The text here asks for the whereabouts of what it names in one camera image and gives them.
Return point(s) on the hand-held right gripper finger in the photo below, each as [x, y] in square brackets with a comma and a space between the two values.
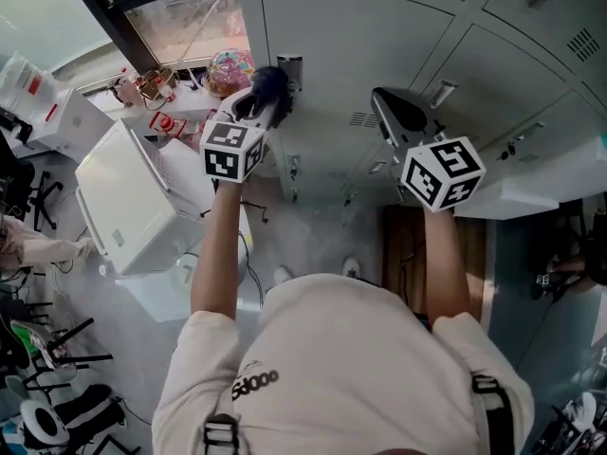
[393, 117]
[408, 109]

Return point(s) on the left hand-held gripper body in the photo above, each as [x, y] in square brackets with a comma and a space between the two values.
[223, 159]

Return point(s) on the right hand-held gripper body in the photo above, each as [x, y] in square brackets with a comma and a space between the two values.
[443, 173]

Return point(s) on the dark blue cloth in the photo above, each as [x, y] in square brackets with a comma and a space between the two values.
[270, 83]

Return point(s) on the grey metal locker door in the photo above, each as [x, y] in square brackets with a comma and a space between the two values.
[355, 41]

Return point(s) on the person's right forearm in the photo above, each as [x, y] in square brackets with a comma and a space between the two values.
[441, 263]

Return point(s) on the person's left forearm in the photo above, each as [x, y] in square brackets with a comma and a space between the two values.
[215, 254]

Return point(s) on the grey metal locker cabinet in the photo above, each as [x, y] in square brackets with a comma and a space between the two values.
[498, 64]

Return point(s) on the red clear plastic lantern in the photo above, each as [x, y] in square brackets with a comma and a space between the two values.
[194, 138]
[163, 123]

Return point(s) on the colourful patterned bag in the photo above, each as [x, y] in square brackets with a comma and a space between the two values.
[232, 71]

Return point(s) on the white windowsill ledge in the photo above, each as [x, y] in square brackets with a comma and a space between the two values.
[187, 104]

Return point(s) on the white partition unit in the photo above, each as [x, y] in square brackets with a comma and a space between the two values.
[521, 187]

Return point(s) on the thin white pole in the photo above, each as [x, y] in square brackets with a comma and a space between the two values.
[210, 17]

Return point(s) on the large white cardboard box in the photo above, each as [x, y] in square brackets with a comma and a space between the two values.
[133, 197]

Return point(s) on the black-framed window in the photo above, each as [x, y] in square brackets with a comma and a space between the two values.
[180, 22]

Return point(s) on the pink ornament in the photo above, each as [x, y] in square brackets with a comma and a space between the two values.
[124, 90]

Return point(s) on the person's white right shoe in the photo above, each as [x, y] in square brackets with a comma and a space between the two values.
[351, 266]

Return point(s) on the person's white shoe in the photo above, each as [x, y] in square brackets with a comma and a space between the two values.
[351, 266]
[283, 275]

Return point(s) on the person's white left shoe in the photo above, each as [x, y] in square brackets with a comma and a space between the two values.
[283, 275]

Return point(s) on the white carton with red sticker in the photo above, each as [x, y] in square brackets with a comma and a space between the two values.
[76, 126]

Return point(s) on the low white box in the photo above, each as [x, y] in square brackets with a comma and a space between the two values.
[156, 296]

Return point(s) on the person's cream t-shirt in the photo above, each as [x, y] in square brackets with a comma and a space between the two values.
[332, 349]

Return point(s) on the black office chair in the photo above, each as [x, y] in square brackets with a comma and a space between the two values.
[14, 178]

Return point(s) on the translucent red-labelled plastic container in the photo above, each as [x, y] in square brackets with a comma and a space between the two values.
[23, 78]

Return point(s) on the green white seat stool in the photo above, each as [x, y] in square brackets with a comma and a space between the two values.
[28, 339]

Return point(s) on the black bag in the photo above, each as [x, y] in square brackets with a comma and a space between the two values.
[90, 405]

